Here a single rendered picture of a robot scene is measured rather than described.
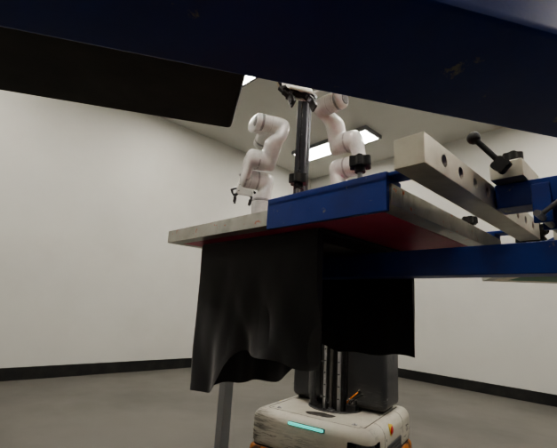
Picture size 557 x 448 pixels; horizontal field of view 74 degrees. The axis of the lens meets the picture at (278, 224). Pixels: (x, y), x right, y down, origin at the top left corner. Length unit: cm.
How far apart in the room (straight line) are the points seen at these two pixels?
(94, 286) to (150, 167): 151
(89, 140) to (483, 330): 481
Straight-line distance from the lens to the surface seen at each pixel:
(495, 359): 487
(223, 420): 162
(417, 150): 60
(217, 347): 108
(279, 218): 81
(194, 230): 111
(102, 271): 440
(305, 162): 184
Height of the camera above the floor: 77
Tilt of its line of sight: 13 degrees up
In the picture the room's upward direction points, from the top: 3 degrees clockwise
